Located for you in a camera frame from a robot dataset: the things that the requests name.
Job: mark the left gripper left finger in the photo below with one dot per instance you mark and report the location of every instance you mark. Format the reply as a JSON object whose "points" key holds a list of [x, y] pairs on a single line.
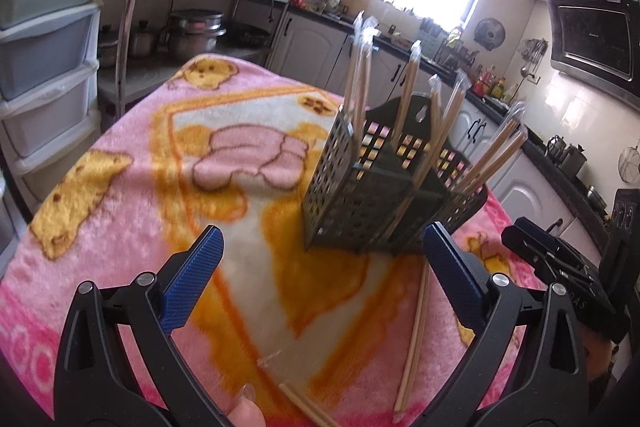
{"points": [[167, 298]]}

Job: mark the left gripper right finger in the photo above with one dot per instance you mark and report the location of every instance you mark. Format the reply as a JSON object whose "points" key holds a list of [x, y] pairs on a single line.
{"points": [[473, 292]]}

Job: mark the wooden chopstick pair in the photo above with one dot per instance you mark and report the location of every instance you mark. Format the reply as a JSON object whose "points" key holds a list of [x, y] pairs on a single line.
{"points": [[413, 353]]}

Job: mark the dark green utensil basket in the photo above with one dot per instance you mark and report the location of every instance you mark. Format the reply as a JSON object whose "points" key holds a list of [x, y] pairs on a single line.
{"points": [[361, 196]]}

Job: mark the white base kitchen cabinets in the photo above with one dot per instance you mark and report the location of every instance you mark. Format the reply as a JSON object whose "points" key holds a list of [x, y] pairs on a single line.
{"points": [[313, 48]]}

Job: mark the left hand painted nails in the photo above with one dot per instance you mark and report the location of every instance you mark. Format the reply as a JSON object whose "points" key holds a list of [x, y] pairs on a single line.
{"points": [[244, 411]]}

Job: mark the steel kettle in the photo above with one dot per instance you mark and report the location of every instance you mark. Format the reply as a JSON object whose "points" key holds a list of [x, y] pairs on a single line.
{"points": [[568, 158]]}

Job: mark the pink cartoon bear blanket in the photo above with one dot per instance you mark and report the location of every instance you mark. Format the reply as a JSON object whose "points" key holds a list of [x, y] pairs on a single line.
{"points": [[228, 143]]}

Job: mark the wrapped chopsticks near edge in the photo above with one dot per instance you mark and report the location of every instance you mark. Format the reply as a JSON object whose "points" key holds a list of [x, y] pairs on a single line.
{"points": [[310, 409]]}

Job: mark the metal shelf rack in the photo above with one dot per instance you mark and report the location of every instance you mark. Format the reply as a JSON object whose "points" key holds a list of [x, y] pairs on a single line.
{"points": [[117, 93]]}

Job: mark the stacked steel pots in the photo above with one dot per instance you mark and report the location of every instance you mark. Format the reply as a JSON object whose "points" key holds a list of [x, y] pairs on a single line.
{"points": [[193, 32]]}

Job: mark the black range hood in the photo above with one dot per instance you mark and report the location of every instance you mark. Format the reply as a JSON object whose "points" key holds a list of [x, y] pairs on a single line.
{"points": [[597, 42]]}

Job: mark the plastic drawer tower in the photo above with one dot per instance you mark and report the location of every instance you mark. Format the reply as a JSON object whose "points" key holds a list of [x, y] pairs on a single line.
{"points": [[49, 98]]}

